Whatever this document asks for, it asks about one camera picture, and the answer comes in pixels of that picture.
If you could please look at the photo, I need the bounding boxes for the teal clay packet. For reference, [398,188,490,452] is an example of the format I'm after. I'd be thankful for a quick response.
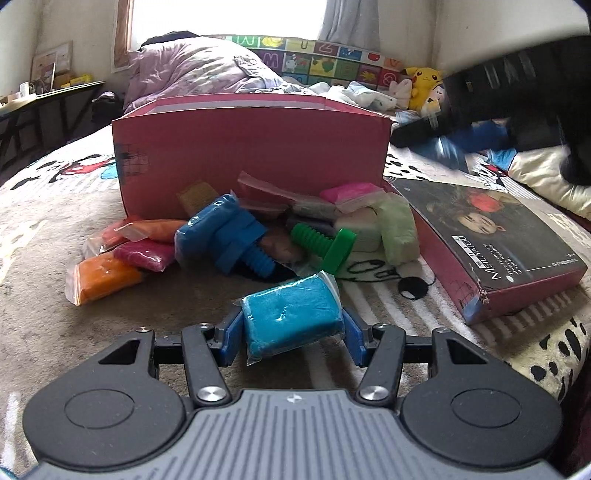
[233,271,345,365]

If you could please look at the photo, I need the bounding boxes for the portrait printed box lid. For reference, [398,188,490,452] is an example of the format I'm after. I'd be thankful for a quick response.
[392,178,587,325]

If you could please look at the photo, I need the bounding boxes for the orange clay packet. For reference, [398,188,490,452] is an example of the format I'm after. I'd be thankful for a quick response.
[64,253,143,306]
[82,216,186,258]

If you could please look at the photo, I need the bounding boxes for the blue cream duvet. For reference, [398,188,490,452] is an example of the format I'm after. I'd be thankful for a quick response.
[443,119,591,222]

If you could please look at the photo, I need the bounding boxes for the white bunny plush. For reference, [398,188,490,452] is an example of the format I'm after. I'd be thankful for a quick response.
[389,78,413,110]

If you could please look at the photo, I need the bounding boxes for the pikachu plush toy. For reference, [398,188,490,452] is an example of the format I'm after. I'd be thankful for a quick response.
[402,67,444,111]

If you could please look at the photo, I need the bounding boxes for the light green clay packet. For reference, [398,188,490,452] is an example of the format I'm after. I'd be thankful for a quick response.
[372,193,420,267]

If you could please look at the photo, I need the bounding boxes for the white crumpled clothes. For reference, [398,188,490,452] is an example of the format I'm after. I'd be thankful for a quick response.
[322,82,398,113]

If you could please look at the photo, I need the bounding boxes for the pink clay packet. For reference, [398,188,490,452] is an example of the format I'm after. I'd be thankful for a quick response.
[320,183,386,214]

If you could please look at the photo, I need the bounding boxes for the white clay packet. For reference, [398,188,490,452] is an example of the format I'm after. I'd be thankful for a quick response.
[335,207,382,253]

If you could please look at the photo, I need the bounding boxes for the magenta clay packet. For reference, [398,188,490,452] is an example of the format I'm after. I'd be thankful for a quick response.
[113,239,175,273]

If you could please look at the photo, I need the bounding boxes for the green toy bolt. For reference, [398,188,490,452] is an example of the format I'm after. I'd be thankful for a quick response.
[290,223,356,275]

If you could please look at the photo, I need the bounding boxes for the blue toy bolt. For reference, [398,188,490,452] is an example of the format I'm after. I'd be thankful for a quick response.
[174,194,276,278]

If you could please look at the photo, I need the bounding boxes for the red cardboard shoe box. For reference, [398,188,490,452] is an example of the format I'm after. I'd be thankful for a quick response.
[111,93,392,219]

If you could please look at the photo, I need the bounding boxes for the yellow clay packet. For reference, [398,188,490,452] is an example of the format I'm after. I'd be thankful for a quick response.
[177,181,219,217]

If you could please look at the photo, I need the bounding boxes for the grey curtain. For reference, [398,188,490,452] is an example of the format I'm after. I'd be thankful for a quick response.
[318,0,381,51]

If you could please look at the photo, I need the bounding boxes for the alphabet foam mat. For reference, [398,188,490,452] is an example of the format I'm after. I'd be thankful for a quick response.
[221,35,405,91]

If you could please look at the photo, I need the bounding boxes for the mickey mouse bed blanket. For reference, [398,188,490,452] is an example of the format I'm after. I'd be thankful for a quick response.
[1,128,590,474]

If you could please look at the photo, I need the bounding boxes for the pink quilt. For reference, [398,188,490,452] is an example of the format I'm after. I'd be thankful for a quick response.
[124,37,286,113]

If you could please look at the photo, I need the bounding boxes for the cluttered side desk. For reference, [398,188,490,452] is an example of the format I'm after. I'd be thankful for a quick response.
[1,81,104,175]

